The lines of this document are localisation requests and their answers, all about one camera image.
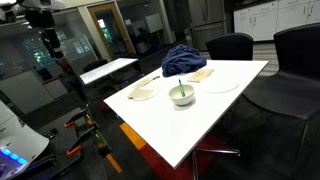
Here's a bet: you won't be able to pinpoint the green pen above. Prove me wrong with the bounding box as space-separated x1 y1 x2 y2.
179 79 185 97

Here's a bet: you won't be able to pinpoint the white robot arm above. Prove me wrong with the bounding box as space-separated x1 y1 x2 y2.
0 0 73 74

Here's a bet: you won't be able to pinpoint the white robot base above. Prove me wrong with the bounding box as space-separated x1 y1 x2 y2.
0 101 49 180

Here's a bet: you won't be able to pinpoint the white ceramic bowl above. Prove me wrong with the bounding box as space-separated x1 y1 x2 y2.
169 84 195 106

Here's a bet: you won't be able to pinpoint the white plate near bowl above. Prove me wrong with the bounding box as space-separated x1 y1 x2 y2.
200 78 239 93

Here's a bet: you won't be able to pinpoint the white plate under napkin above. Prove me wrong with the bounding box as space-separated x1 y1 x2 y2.
131 83 161 102

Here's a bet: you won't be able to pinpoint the large brown napkin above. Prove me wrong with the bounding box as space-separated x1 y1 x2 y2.
133 76 160 89

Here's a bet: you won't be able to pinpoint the brown napkin on plate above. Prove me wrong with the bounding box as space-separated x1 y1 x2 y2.
127 81 158 100

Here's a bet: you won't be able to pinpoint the blue crumpled cloth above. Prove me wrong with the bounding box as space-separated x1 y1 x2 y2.
161 44 207 77

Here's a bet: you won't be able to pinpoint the brown napkin by cloth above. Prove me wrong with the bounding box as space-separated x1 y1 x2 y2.
188 69 214 82

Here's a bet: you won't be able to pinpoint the white side table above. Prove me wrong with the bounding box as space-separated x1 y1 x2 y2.
80 58 138 85

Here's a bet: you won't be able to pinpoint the black orange clamp upper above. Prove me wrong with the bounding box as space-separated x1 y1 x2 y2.
64 110 93 128

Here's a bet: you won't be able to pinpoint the black orange clamp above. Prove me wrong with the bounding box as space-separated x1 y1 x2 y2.
64 110 93 128
66 124 112 157

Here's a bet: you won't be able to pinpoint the black orange clamp lower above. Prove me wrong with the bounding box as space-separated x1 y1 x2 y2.
66 124 112 157

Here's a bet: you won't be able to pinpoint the black chair far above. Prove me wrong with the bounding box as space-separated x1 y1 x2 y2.
205 33 253 60

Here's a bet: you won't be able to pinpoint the black chair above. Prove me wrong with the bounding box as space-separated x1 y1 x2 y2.
244 23 320 144
205 33 253 60

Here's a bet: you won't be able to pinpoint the stainless steel refrigerator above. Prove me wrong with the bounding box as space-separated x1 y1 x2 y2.
188 0 227 51

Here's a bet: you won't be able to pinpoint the white kitchen cabinets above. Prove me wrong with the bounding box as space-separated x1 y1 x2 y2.
234 0 320 42

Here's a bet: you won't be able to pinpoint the black chair near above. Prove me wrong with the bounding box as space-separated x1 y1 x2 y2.
244 23 320 144

